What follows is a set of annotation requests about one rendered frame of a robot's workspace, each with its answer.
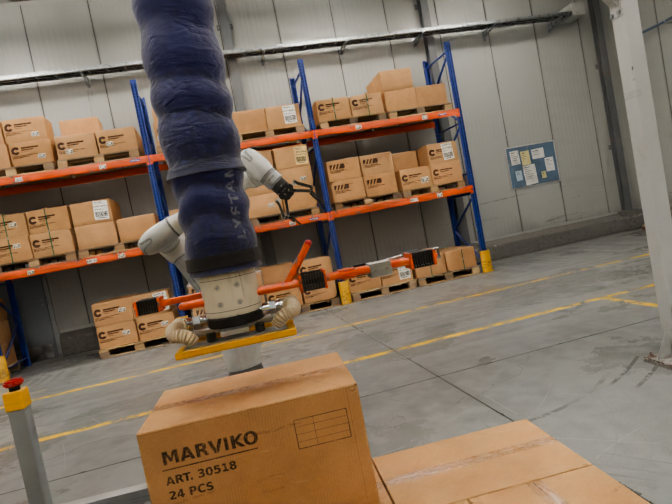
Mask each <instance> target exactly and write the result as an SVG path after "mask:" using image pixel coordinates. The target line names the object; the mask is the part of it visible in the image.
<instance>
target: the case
mask: <svg viewBox="0 0 672 504"><path fill-rule="evenodd" d="M136 437H137V441H138V446H139V450H140V455H141V460H142V464H143V469H144V473H145V478H146V483H147V487H148V492H149V496H150V501H151V504H380V500H379V495H378V489H377V484H376V479H375V474H374V469H373V464H372V459H371V453H370V448H369V443H368V438H367V433H366V428H365V422H364V417H363V412H362V407H361V402H360V397H359V391H358V386H357V383H356V381H355V380H354V378H353V377H352V375H351V373H350V372H349V370H348V369H347V367H346V366H345V364H344V362H343V361H342V359H341V358H340V356H339V354H338V353H337V352H334V353H330V354H325V355H321V356H316V357H312V358H307V359H303V360H299V361H294V362H290V363H285V364H281V365H276V366H272V367H267V368H263V369H259V370H254V371H250V372H245V373H241V374H236V375H232V376H228V377H223V378H219V379H214V380H210V381H205V382H201V383H197V384H192V385H188V386H183V387H179V388H174V389H170V390H166V391H164V393H163V395H162V396H161V398H160V399H159V401H158V402H157V404H156V405H155V407H154V408H153V410H152V411H151V413H150V414H149V416H148V418H147V419H146V421H145V422H144V424H143V425H142V427H141V428H140V430H139V431H138V433H137V434H136Z"/></svg>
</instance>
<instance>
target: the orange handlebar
mask: <svg viewBox="0 0 672 504"><path fill-rule="evenodd" d="M390 261H391V266H392V268H396V267H401V266H406V265H409V264H410V262H409V259H408V258H400V259H395V260H390ZM370 270H371V269H370V268H369V266H366V265H365V266H360V267H355V268H354V267H347V268H341V269H337V271H335V272H330V273H326V278H327V281H332V280H337V279H340V280H345V279H350V278H355V277H357V275H362V274H366V273H370ZM298 287H300V285H299V280H298V279H295V280H293V281H291V282H286V283H284V282H280V283H275V284H270V285H265V286H261V287H259V288H257V294H258V295H263V294H268V293H273V292H278V291H283V290H288V289H293V288H298ZM178 303H180V304H179V305H178V308H179V310H181V311H184V310H190V309H195V308H199V307H204V301H203V299H202V294H201V292H199V293H194V294H189V295H184V296H179V297H174V298H169V299H164V300H161V304H162V307H163V306H168V305H173V304H178Z"/></svg>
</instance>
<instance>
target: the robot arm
mask: <svg viewBox="0 0 672 504"><path fill-rule="evenodd" d="M241 160H242V162H243V164H244V165H245V167H246V168H247V170H246V171H245V172H244V180H243V188H244V191H245V190H247V189H249V188H257V187H259V186H262V185H264V186H266V187H267V188H268V189H269V190H271V189H272V191H274V192H275V193H276V194H277V195H278V196H279V198H278V199H277V200H275V202H276V203H277V204H278V206H279V209H280V211H281V214H282V216H283V219H284V220H286V219H287V218H289V219H290V220H291V221H292V222H295V221H296V222H297V223H299V224H300V225H301V226H302V224H301V223H300V222H299V221H298V220H297V219H295V218H294V217H293V216H292V215H290V213H289V206H288V200H289V199H291V197H292V196H293V195H294V192H305V193H310V195H311V196H312V197H313V198H315V199H316V200H317V201H318V202H319V203H320V204H322V202H321V201H320V200H319V199H318V198H317V194H316V193H315V192H313V188H314V187H313V186H312V185H309V184H305V183H301V182H298V181H296V180H295V179H294V180H293V182H292V183H291V184H289V183H288V182H287V181H286V180H285V179H283V178H282V175H281V174H279V172H278V171H277V170H276V169H275V168H273V167H272V165H271V164H270V162H269V161H268V160H267V159H266V158H265V157H264V156H262V155H261V154H260V153H258V152H257V151H255V150H253V149H251V148H246V149H245V150H243V151H242V152H241ZM296 184H297V185H300V186H304V187H307V188H310V189H294V188H293V185H296ZM280 199H283V200H285V206H286V213H287V216H285V214H284V211H283V209H282V206H281V204H280V202H281V201H280ZM184 246H185V234H184V232H183V230H182V229H181V227H180V225H179V223H178V213H176V214H173V215H171V216H169V217H167V218H165V219H164V220H162V221H160V222H158V223H157V224H155V225H154V226H153V227H151V228H150V229H149V230H147V231H146V232H145V233H144V234H143V235H142V236H141V238H140V239H139V241H138V247H139V248H140V250H141V251H142V252H143V253H144V254H145V255H153V254H156V253H160V254H161V255H162V256H164V257H165V258H166V259H167V260H168V261H169V262H170V263H173V264H175V265H176V267H177V268H178V269H179V270H180V272H181V273H182V274H183V276H184V277H185V278H186V279H187V281H188V282H189V283H190V285H191V286H192V287H193V288H194V290H195V291H196V292H197V293H199V292H201V289H200V284H199V279H198V278H192V279H190V274H189V273H187V269H186V264H185V261H186V257H185V247H184ZM262 343H263V342H262ZM262 343H257V344H252V345H248V346H243V347H238V348H234V349H229V350H225V351H222V353H223V357H224V360H225V364H226V366H227V369H228V372H229V375H228V376H232V375H236V374H241V373H245V372H250V371H254V370H259V369H263V368H264V367H263V364H262V361H261V356H260V348H261V346H262ZM228 376H226V377H228Z"/></svg>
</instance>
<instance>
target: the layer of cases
mask: <svg viewBox="0 0 672 504"><path fill-rule="evenodd" d="M372 462H373V463H372V464H373V469H374V474H375V479H376V484H377V489H378V495H379V500H380V504H650V503H649V502H647V501H646V500H644V499H643V498H641V497H640V496H638V495H637V494H636V493H634V492H633V491H631V490H630V489H628V488H627V487H625V486H624V485H622V484H621V483H619V482H618V481H616V480H615V479H614V478H612V477H611V476H609V475H608V474H606V473H605V472H603V471H602V470H600V469H599V468H597V467H596V466H594V465H592V463H590V462H589V461H587V460H586V459H584V458H583V457H581V456H580V455H578V454H577V453H575V452H574V451H572V450H571V449H570V448H568V447H567V446H565V445H564V444H562V443H561V442H559V441H558V440H556V439H555V438H553V437H552V436H550V435H549V434H547V433H546V432H545V431H543V430H542V429H540V428H539V427H537V426H536V425H534V424H533V423H531V422H530V421H528V420H527V419H523V420H519V421H515V422H511V423H507V424H503V425H500V426H496V427H492V428H488V429H484V430H480V431H476V432H472V433H469V434H465V435H461V436H457V437H453V438H449V439H445V440H441V441H438V442H434V443H430V444H426V445H422V446H418V447H414V448H410V449H406V450H403V451H399V452H395V453H391V454H387V455H383V456H379V457H375V458H372Z"/></svg>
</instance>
